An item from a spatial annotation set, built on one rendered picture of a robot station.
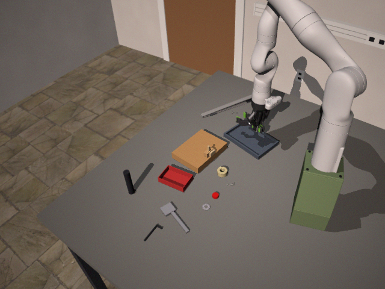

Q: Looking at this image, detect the light brown wooden board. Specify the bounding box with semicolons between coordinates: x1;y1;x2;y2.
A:
171;129;227;173

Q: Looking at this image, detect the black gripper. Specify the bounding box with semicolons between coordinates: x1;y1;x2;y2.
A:
247;99;270;132

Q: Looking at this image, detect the cream ring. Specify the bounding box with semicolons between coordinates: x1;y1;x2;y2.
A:
217;167;227;177

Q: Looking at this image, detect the red rectangular tray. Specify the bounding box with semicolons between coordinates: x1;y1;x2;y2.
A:
158;165;193;192

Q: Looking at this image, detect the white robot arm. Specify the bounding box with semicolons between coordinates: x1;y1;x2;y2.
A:
251;0;367;173

